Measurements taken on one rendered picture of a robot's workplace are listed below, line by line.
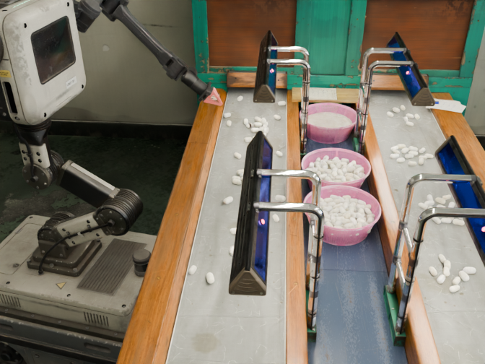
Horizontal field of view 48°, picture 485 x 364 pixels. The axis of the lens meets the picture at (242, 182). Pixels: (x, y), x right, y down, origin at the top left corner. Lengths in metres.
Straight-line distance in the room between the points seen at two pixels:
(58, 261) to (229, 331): 0.88
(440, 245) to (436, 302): 0.27
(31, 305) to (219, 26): 1.50
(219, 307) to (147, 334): 0.22
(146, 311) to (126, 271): 0.59
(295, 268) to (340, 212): 0.39
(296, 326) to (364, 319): 0.25
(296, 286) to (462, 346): 0.46
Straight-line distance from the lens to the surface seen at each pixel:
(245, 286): 1.16
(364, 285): 1.77
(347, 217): 1.94
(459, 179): 1.50
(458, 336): 1.61
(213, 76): 2.81
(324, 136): 2.47
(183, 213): 1.89
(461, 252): 1.88
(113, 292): 2.06
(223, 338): 1.51
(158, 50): 2.40
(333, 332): 1.62
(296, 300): 1.57
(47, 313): 2.19
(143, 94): 3.89
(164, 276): 1.65
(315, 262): 1.41
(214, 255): 1.75
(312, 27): 2.73
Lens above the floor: 1.87
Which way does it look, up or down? 33 degrees down
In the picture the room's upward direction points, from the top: 1 degrees counter-clockwise
